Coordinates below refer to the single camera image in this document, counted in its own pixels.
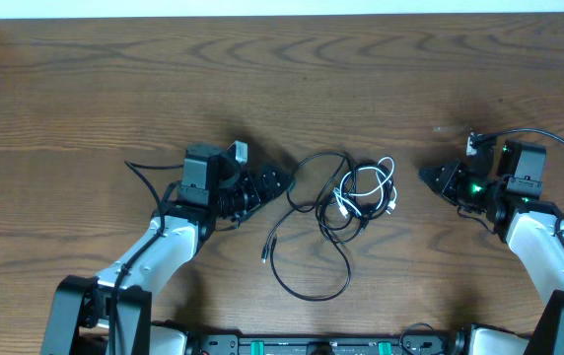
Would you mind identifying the white cable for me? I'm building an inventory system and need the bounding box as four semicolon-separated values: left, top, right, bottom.
333;156;398;220

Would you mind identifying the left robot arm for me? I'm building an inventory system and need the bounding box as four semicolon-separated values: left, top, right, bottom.
40;141;291;354

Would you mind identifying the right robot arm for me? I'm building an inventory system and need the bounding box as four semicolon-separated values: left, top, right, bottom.
419;139;564;354

